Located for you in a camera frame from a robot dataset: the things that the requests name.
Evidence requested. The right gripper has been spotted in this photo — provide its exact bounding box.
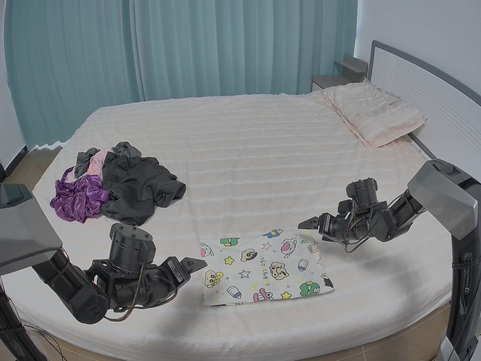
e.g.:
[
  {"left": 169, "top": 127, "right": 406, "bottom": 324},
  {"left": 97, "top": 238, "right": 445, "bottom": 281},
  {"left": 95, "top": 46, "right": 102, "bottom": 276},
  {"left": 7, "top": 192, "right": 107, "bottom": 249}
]
[{"left": 298, "top": 212, "right": 349, "bottom": 244}]

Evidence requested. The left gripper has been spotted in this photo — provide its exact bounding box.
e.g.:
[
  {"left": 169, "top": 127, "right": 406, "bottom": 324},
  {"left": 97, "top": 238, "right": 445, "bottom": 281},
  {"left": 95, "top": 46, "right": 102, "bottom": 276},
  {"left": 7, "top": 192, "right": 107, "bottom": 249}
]
[{"left": 156, "top": 256, "right": 208, "bottom": 297}]

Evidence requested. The white printed pyjama top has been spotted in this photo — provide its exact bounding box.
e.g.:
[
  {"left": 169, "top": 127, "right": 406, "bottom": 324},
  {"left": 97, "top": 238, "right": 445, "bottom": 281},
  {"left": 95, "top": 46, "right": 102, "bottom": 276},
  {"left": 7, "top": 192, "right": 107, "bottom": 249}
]
[{"left": 198, "top": 227, "right": 336, "bottom": 308}]

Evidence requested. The bed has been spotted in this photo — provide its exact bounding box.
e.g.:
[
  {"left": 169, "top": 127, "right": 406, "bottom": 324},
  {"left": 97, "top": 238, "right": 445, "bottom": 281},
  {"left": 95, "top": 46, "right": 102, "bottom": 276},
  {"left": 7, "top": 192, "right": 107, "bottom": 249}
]
[{"left": 6, "top": 40, "right": 481, "bottom": 358}]

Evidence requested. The black shirt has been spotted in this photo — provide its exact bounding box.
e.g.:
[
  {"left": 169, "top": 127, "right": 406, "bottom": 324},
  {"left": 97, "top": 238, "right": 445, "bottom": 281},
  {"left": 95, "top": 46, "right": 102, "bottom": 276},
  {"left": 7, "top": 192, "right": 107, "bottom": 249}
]
[{"left": 101, "top": 152, "right": 187, "bottom": 228}]

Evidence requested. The pale pink striped pillow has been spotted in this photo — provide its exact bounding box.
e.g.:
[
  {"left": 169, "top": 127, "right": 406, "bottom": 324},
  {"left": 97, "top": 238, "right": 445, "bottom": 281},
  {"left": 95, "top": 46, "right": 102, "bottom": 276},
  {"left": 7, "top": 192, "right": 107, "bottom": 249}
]
[{"left": 322, "top": 82, "right": 428, "bottom": 152}]

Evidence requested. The grey garment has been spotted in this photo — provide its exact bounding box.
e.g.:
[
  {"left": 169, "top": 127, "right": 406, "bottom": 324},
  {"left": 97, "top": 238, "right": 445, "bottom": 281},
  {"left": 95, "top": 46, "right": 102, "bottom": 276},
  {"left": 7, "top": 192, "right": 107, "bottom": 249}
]
[{"left": 74, "top": 141, "right": 143, "bottom": 179}]

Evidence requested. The purple garment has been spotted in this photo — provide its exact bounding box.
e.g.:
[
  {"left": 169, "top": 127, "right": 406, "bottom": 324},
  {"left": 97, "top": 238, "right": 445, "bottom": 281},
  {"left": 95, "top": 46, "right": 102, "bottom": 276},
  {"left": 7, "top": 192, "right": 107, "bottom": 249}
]
[{"left": 50, "top": 175, "right": 111, "bottom": 224}]

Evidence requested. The pink garment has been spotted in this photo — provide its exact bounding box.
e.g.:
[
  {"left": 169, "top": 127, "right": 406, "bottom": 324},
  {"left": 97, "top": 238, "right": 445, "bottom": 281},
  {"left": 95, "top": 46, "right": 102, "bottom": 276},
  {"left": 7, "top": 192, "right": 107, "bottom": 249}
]
[{"left": 62, "top": 150, "right": 115, "bottom": 185}]

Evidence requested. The grey bedside table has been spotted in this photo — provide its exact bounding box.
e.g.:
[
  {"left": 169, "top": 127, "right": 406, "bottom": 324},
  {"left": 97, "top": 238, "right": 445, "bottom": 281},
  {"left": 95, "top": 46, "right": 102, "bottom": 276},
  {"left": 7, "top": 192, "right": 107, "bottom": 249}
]
[{"left": 312, "top": 54, "right": 368, "bottom": 91}]

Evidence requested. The blue-green curtain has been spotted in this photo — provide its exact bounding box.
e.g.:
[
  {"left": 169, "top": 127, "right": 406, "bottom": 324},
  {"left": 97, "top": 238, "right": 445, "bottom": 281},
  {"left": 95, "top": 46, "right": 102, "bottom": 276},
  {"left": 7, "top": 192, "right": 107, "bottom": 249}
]
[{"left": 4, "top": 0, "right": 359, "bottom": 150}]

